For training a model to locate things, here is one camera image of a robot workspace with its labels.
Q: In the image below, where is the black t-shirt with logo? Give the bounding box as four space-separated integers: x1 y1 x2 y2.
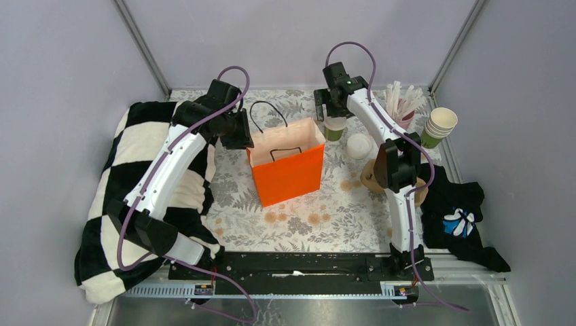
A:
418 163 511 272

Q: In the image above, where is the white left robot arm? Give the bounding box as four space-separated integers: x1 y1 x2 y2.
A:
107 79 253 279

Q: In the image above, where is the orange paper gift bag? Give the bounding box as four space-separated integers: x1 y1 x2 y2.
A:
247 117 326 207

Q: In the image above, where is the brown cardboard cup carrier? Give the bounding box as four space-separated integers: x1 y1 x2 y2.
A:
360 160 429 207

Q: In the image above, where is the clear white plastic cup lid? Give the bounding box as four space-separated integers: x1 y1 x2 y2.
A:
323 117 347 132

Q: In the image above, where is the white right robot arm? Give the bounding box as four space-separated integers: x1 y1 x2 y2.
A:
314 62 425 280

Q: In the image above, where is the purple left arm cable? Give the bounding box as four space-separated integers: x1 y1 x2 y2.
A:
117 65 259 325

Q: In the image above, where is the stack of green paper cups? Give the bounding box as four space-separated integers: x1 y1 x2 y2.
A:
420 107 458 149

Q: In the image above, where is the stack of white plastic lids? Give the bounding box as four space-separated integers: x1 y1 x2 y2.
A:
346 133 372 160

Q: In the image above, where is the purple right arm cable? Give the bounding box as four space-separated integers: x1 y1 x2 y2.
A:
325 41 471 314

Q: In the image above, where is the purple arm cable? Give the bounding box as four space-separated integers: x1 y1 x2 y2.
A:
325 41 471 314
117 65 259 325

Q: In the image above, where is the black white checkered blanket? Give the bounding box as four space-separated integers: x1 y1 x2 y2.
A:
74 102 224 304

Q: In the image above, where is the green paper coffee cup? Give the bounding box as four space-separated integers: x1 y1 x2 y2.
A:
324 126 344 142

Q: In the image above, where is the bundle of white wrapped straws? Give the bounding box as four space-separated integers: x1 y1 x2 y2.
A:
384 81 425 121

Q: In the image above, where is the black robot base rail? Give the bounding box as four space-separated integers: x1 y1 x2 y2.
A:
168 251 435 297

